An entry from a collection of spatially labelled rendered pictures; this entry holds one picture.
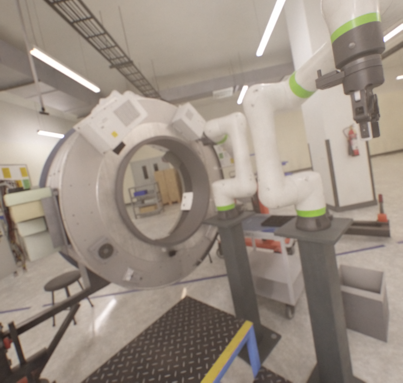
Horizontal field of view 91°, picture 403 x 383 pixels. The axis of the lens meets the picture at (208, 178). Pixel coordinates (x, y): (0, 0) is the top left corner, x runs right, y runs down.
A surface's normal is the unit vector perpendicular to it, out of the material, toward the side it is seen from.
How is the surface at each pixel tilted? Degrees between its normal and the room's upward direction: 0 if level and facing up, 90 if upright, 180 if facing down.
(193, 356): 0
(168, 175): 90
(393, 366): 0
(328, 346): 90
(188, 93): 90
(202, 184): 84
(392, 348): 0
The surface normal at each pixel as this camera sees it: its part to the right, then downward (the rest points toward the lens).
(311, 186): 0.20, 0.01
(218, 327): -0.20, -0.98
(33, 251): 0.74, -0.10
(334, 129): -0.03, 0.08
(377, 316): -0.69, 0.19
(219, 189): -0.44, 0.13
